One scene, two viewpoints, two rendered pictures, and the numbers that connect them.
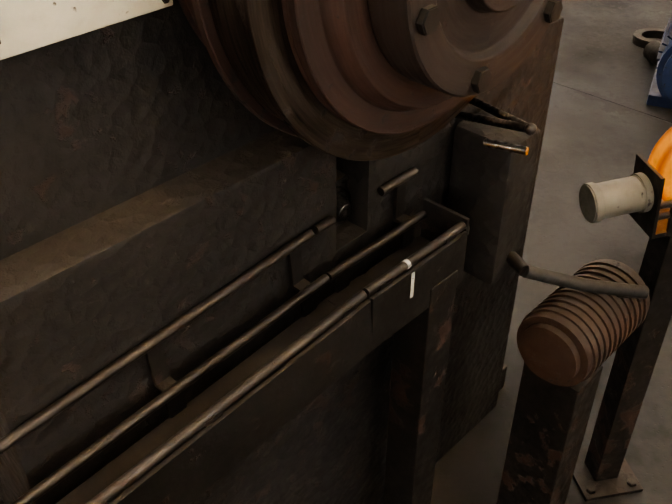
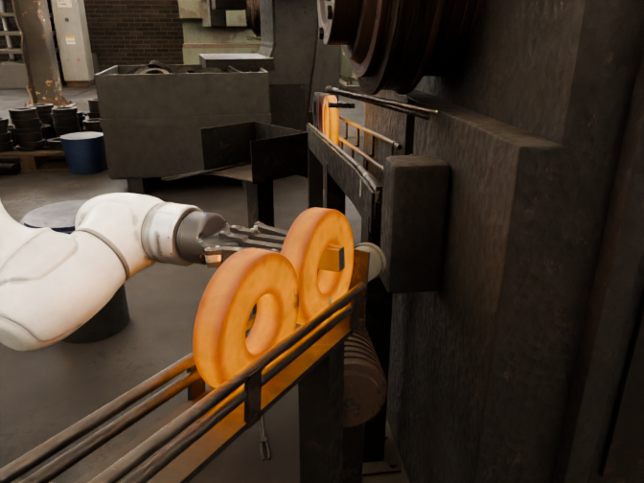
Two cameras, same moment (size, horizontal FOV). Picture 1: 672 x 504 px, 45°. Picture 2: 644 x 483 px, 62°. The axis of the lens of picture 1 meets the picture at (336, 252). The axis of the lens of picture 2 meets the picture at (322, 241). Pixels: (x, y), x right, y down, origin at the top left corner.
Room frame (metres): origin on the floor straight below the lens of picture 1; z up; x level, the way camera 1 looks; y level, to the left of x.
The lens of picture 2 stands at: (1.44, -1.03, 1.01)
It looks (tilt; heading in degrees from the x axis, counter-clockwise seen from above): 22 degrees down; 129
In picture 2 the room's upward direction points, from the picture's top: straight up
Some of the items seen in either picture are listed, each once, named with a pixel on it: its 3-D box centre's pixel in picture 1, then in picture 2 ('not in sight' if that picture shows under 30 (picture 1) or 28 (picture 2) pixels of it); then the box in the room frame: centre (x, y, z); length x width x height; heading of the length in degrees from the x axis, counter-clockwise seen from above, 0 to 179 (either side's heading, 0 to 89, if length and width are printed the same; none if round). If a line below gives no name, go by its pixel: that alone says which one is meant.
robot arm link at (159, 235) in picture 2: not in sight; (179, 234); (0.81, -0.58, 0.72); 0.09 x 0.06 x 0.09; 102
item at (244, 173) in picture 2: not in sight; (258, 242); (0.26, 0.10, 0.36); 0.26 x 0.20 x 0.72; 172
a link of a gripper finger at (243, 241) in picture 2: not in sight; (254, 250); (0.95, -0.57, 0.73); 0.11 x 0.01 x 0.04; 10
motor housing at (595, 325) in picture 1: (562, 407); (337, 451); (0.96, -0.39, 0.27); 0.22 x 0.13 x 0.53; 137
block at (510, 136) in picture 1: (486, 197); (414, 224); (0.99, -0.22, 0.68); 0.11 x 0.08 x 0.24; 47
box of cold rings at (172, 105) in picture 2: not in sight; (190, 121); (-1.65, 1.33, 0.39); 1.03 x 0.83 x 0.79; 51
